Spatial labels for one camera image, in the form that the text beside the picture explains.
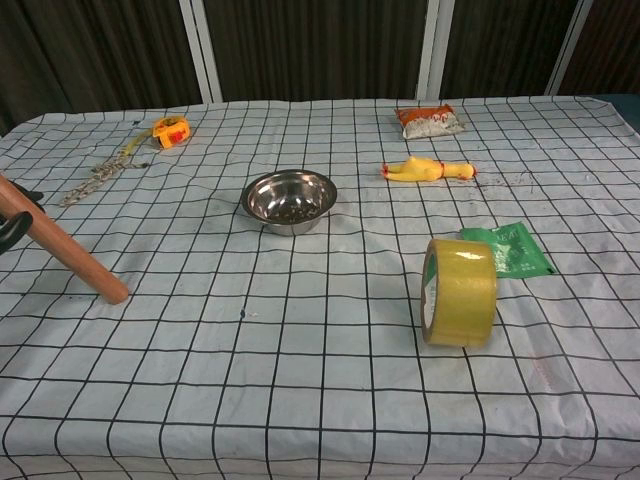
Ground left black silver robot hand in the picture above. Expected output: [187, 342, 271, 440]
[0, 182, 45, 256]

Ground brown wooden stick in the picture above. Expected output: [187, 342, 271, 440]
[0, 173, 130, 306]

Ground yellow tape measure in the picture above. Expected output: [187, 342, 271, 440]
[123, 114, 192, 157]

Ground stainless steel bowl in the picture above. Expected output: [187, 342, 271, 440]
[241, 169, 338, 237]

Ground white black checkered tablecloth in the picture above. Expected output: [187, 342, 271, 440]
[0, 94, 640, 480]

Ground yellow rubber chicken toy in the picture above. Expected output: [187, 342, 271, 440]
[381, 155, 476, 185]

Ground orange white snack bag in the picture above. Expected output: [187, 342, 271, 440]
[394, 103, 466, 140]

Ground yellow packing tape roll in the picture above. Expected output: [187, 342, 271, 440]
[421, 238, 499, 348]

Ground green foil packet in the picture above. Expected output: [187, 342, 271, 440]
[459, 221, 558, 279]

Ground white frame post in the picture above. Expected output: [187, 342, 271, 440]
[415, 0, 454, 100]
[178, 0, 224, 104]
[545, 0, 597, 96]

